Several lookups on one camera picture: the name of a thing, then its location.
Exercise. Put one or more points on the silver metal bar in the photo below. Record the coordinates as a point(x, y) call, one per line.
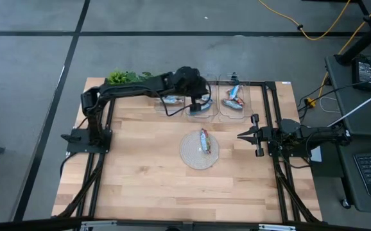
point(358, 108)

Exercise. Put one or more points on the black power adapter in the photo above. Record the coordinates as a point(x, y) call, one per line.
point(363, 72)

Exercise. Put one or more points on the small black clamp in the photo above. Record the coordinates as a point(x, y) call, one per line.
point(234, 76)

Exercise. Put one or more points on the clear plastic bin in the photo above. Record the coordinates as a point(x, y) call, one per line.
point(237, 116)
point(169, 109)
point(204, 117)

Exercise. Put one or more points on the silver aluminium bracket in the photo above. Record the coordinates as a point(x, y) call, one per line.
point(277, 227)
point(99, 225)

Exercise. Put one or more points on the dark grey side table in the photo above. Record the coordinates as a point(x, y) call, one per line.
point(365, 125)

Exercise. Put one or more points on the green granola bar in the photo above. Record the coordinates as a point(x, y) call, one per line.
point(172, 100)

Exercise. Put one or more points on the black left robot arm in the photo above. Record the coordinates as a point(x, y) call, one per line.
point(134, 88)

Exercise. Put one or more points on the spiky green plant white pot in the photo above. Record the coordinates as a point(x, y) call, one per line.
point(118, 77)

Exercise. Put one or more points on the black aluminium table frame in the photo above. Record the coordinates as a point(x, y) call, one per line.
point(270, 86)

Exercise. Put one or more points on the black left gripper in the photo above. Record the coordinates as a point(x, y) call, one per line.
point(200, 90)

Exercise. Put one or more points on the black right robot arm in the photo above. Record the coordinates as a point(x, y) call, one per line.
point(320, 136)

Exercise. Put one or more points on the black desk stand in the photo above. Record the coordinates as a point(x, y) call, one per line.
point(365, 40)

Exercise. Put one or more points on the broad-leaf green plant white pot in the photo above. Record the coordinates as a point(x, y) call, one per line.
point(134, 77)

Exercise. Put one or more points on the white paper sheet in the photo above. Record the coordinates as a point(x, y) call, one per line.
point(316, 155)

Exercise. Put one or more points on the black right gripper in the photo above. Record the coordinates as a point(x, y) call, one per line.
point(264, 135)

